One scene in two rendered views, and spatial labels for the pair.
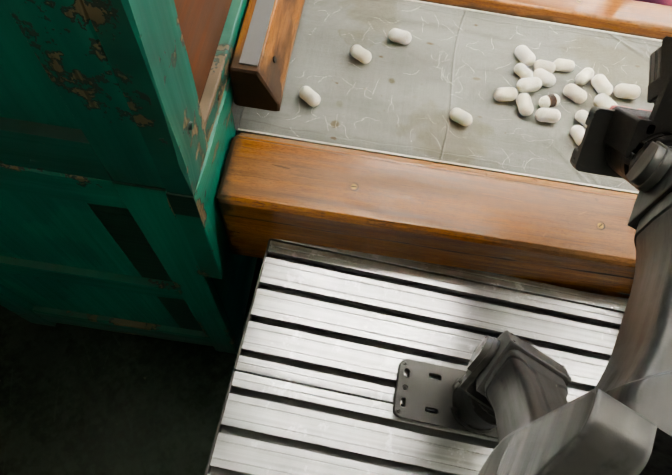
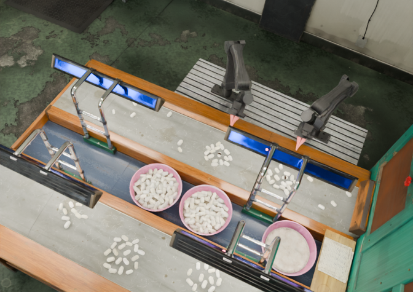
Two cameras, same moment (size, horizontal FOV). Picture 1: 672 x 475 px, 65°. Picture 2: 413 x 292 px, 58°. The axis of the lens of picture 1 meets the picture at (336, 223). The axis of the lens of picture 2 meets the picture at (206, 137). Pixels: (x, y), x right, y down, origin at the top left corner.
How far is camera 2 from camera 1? 204 cm
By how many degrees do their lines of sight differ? 59
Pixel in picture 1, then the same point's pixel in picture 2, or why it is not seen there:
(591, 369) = (287, 131)
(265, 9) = (368, 194)
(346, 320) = (337, 153)
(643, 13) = (246, 194)
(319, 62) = (344, 205)
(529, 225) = (303, 148)
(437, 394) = (321, 135)
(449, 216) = (321, 154)
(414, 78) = (318, 194)
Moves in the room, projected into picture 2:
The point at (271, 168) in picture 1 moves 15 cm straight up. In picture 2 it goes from (359, 174) to (372, 161)
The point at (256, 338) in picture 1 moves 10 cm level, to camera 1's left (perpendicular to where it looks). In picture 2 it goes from (356, 155) to (373, 162)
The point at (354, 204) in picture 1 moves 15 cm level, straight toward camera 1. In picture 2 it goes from (342, 162) to (349, 142)
